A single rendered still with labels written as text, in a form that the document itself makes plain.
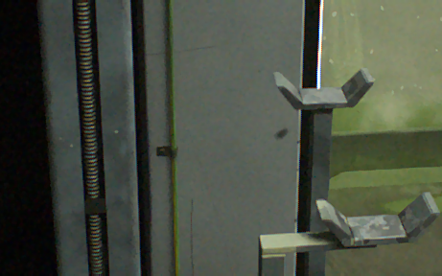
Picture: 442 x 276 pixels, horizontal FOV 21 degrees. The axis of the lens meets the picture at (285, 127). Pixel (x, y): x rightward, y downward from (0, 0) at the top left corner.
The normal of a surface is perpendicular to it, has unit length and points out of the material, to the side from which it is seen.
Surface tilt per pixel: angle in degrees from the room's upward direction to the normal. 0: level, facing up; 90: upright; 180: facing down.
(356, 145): 91
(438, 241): 0
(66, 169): 90
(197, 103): 90
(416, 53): 57
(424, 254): 0
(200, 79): 90
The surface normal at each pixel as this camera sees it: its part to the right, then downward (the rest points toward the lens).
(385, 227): 0.03, -0.88
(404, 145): 0.15, 0.47
